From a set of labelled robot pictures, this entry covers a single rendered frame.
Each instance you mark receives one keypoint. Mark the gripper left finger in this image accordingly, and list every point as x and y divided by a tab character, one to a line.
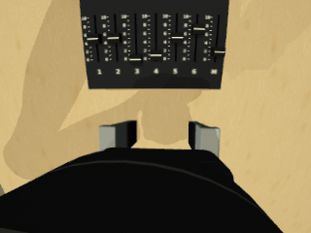
118	135

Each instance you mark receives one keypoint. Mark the black lighting desk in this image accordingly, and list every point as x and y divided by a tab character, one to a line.
183	55

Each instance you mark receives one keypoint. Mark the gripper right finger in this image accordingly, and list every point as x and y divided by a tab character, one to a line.
203	137

